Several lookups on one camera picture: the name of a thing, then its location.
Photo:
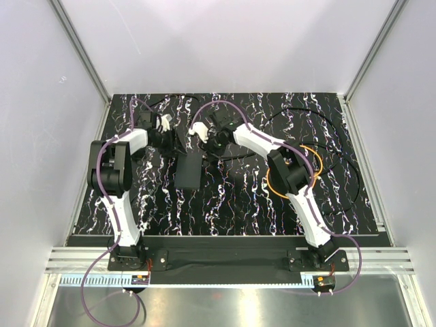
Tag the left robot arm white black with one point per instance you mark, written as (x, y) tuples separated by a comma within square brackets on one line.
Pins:
[(110, 176)]

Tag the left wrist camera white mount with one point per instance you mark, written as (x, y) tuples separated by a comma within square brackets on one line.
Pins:
[(163, 122)]

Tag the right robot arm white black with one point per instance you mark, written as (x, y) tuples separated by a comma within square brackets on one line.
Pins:
[(290, 174)]

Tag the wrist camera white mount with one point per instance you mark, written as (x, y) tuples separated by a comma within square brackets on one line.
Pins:
[(163, 122), (199, 129)]

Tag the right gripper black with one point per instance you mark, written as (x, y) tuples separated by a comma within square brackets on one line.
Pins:
[(208, 148)]

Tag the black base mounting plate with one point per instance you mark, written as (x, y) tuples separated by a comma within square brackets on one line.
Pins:
[(232, 250)]

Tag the black network switch box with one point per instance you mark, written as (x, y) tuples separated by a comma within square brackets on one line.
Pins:
[(188, 172)]

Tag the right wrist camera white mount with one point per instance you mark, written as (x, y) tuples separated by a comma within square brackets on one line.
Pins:
[(199, 129)]

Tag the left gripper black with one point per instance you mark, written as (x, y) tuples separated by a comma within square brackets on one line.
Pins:
[(169, 150)]

